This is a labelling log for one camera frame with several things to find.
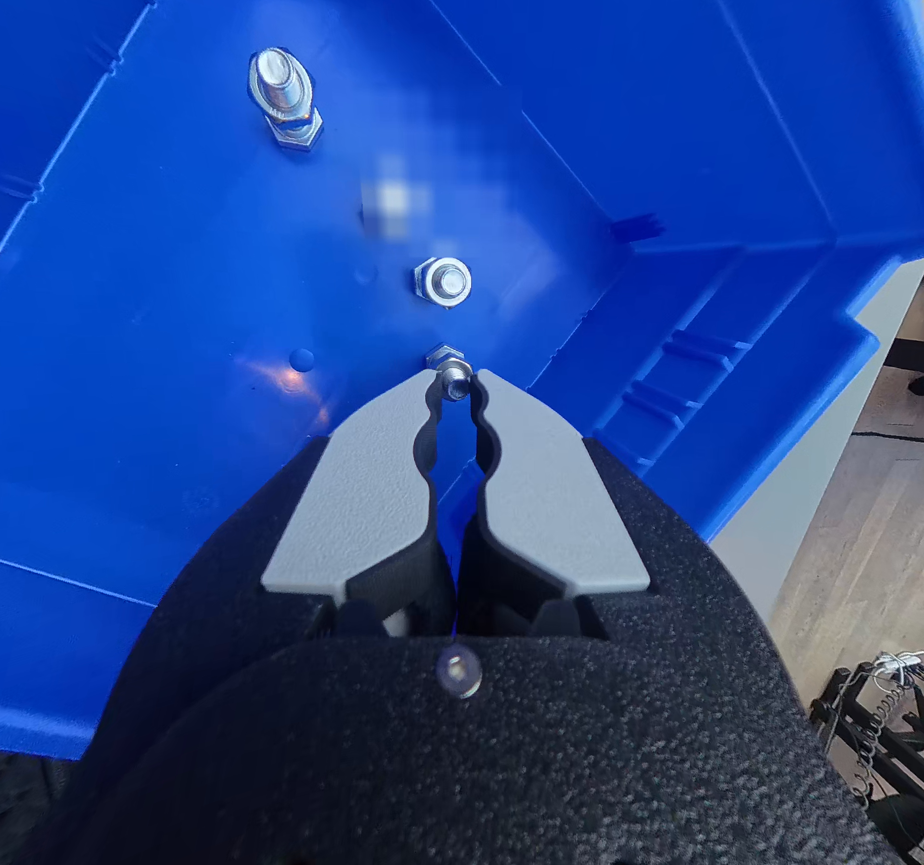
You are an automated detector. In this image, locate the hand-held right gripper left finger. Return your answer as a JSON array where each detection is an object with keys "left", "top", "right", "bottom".
[{"left": 260, "top": 370, "right": 443, "bottom": 602}]

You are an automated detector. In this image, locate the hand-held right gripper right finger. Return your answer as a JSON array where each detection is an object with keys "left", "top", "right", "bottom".
[{"left": 469, "top": 369, "right": 651, "bottom": 600}]

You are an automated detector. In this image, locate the silver hex bolt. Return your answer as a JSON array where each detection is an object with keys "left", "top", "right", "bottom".
[
  {"left": 413, "top": 256, "right": 474, "bottom": 310},
  {"left": 424, "top": 343, "right": 475, "bottom": 402},
  {"left": 247, "top": 47, "right": 323, "bottom": 153}
]

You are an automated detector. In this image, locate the blue plastic bin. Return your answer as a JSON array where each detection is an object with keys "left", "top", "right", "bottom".
[{"left": 0, "top": 0, "right": 924, "bottom": 761}]

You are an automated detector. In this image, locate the coiled grey cable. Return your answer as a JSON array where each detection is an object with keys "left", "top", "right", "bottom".
[{"left": 852, "top": 652, "right": 924, "bottom": 804}]

